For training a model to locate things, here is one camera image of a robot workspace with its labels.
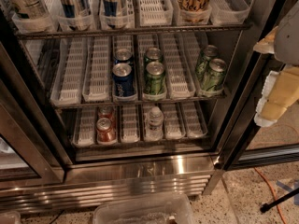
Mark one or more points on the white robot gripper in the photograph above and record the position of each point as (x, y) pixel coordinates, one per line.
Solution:
(289, 39)

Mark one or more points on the white 7up can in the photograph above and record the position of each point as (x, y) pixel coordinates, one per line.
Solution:
(30, 9)

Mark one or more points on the front right green can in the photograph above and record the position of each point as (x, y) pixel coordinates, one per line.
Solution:
(214, 75)

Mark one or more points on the top shelf right tray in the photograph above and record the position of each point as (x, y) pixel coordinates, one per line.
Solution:
(228, 12)

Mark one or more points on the front green soda can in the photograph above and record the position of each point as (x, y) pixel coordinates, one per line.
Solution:
(154, 78)

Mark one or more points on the top shelf empty tray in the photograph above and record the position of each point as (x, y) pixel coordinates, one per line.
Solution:
(155, 12)

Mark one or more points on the rear blue pepsi can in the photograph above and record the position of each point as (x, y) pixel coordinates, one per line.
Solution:
(123, 56)

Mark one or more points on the blue pepsi can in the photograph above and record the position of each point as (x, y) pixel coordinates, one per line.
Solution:
(123, 79)
(123, 56)

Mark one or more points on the front blue pepsi can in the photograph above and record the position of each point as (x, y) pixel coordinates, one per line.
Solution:
(123, 79)

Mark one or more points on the stainless steel fridge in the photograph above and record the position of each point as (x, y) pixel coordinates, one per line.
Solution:
(50, 158)

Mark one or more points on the rear red soda can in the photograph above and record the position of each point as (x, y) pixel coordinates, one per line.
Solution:
(106, 112)

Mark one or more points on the red soda can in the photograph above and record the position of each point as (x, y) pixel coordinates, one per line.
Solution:
(105, 131)
(106, 112)

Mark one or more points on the front red soda can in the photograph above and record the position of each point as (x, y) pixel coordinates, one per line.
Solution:
(105, 131)

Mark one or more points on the clear water bottle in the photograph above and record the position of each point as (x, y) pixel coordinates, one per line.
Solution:
(154, 124)

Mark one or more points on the black stand leg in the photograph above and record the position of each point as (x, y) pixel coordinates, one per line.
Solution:
(267, 206)

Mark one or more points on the clear plastic bin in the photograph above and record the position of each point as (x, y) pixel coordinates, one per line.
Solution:
(163, 208)

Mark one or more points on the small clear container corner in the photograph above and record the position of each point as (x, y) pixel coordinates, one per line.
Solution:
(10, 218)

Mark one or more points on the middle wire shelf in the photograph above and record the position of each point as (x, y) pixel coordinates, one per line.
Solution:
(82, 104)

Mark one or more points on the wire shelf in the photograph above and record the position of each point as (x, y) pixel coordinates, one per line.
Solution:
(82, 104)
(136, 31)

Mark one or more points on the top wire shelf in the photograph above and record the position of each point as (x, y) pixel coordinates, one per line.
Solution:
(136, 31)

